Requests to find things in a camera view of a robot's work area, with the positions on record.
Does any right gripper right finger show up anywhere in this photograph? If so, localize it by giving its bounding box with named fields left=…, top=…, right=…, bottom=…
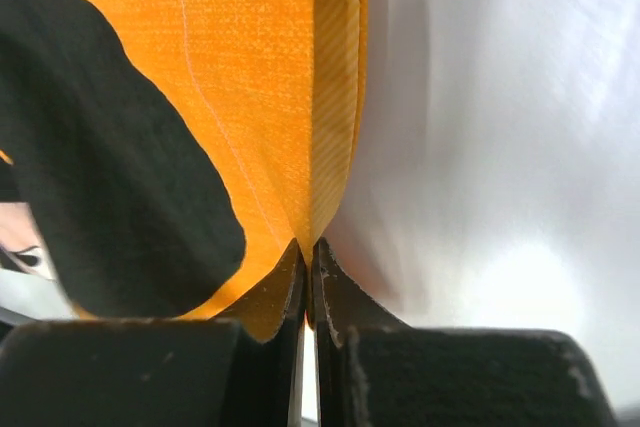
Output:
left=311, top=240, right=616, bottom=427

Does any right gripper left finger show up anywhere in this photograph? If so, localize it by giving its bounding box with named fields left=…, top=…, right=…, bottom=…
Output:
left=1, top=243, right=306, bottom=426

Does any orange cartoon mouse placemat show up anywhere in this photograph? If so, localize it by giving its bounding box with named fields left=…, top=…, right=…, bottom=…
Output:
left=1, top=0, right=368, bottom=319

